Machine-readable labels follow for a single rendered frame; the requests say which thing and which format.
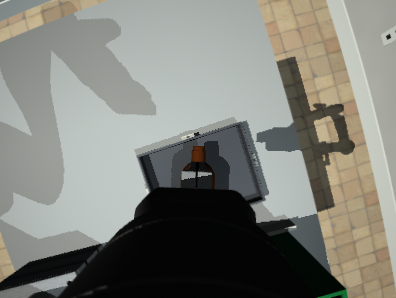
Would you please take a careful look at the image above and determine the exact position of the dark green crate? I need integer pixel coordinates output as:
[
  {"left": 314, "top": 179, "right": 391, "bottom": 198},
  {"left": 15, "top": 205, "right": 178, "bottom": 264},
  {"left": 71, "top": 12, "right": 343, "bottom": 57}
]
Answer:
[{"left": 270, "top": 232, "right": 348, "bottom": 298}]

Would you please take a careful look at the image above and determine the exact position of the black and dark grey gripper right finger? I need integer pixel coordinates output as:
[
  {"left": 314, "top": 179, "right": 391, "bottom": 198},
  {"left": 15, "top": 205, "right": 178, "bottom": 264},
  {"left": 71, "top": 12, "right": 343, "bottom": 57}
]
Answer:
[{"left": 197, "top": 162, "right": 212, "bottom": 189}]

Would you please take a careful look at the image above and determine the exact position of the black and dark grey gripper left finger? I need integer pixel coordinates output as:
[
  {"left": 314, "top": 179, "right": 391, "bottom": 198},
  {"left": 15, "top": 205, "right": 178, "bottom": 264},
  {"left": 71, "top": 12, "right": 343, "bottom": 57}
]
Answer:
[{"left": 181, "top": 161, "right": 198, "bottom": 189}]

